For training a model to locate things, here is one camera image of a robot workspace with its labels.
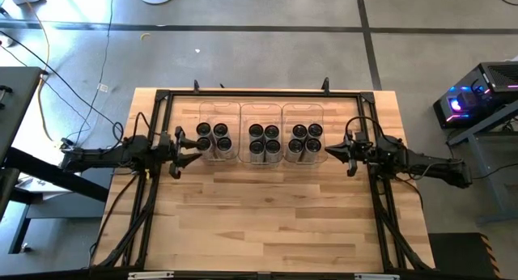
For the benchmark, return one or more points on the white printed box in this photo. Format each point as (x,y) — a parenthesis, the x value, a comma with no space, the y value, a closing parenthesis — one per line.
(40,185)

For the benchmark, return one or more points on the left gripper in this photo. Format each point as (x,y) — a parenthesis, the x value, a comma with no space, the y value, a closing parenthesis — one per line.
(174,150)

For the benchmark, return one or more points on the small tan floor scrap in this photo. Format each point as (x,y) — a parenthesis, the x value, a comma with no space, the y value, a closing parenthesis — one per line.
(145,36)

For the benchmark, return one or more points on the white floor label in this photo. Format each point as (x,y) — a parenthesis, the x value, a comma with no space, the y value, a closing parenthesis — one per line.
(103,87)

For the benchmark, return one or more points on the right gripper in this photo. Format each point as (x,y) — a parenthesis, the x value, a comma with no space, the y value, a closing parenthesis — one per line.
(364,152)

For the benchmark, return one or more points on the black desk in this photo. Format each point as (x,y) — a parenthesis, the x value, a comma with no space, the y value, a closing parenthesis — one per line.
(16,94)

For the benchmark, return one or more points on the white power adapter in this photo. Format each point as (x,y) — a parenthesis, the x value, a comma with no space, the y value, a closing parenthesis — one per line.
(5,41)

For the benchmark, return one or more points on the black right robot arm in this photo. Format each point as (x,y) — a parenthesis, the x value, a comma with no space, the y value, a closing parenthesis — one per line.
(429,162)

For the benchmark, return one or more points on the black computer with coloured lights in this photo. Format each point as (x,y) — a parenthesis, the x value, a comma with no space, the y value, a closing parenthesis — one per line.
(498,77)

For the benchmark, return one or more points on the grey metal stand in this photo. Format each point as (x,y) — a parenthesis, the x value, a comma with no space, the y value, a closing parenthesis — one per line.
(489,179)

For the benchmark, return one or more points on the clear plastic bin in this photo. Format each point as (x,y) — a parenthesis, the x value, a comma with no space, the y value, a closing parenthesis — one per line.
(218,108)
(261,110)
(303,110)

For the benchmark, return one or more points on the white table edge bracket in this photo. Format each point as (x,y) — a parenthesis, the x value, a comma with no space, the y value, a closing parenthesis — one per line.
(376,277)
(149,275)

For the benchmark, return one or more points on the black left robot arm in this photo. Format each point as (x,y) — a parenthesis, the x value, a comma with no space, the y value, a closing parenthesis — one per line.
(101,154)

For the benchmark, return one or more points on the black box with hazard stripes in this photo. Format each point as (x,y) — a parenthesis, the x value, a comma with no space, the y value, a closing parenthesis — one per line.
(457,255)

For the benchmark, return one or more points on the black table edge clamp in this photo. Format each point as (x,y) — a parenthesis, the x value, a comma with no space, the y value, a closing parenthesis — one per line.
(196,86)
(325,83)

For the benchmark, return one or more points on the black aluminium table frame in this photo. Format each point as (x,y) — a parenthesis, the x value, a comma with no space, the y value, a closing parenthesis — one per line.
(283,94)

